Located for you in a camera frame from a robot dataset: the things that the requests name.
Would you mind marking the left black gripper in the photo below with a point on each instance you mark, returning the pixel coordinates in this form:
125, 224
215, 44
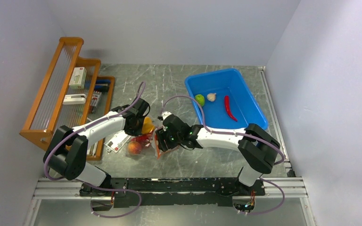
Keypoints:
135, 133

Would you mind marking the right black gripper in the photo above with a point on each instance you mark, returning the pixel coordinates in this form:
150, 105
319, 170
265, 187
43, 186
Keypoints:
164, 143

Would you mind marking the yellow fake bell pepper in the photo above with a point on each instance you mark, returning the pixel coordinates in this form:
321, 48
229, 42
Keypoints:
147, 126

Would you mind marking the clear zip top bag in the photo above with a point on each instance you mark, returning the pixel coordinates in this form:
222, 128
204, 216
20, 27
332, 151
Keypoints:
147, 143

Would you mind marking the green fake fruit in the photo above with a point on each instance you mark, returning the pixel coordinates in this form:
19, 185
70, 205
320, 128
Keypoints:
200, 99

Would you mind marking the fake garlic bulb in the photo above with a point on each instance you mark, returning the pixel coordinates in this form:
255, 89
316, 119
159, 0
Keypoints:
211, 97

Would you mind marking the red fake chili pepper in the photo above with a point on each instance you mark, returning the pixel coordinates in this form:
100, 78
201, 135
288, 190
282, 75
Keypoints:
227, 108

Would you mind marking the blue plastic bin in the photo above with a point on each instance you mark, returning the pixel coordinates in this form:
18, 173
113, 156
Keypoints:
223, 82

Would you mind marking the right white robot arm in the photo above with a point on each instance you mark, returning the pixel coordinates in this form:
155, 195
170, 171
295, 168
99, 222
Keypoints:
259, 148

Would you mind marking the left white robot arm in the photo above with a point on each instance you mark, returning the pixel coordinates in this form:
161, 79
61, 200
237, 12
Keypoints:
67, 151

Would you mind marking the fake peach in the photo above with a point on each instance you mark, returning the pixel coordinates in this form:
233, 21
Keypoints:
134, 147

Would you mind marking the white blister pack card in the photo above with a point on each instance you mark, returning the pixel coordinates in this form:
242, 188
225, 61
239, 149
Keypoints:
115, 142

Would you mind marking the blue marker pens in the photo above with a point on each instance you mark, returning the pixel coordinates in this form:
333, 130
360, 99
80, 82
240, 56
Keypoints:
102, 85

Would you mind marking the white flat device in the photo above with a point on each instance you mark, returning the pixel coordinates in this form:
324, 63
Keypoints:
74, 99

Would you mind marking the orange wooden rack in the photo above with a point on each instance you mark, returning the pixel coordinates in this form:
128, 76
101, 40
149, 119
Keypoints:
48, 112

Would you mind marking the white box with red label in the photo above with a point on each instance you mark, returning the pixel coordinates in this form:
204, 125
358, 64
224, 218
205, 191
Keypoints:
78, 77

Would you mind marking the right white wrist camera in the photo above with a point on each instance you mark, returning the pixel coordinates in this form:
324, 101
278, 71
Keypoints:
164, 115

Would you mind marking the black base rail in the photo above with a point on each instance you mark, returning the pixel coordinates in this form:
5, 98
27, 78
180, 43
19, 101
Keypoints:
171, 191

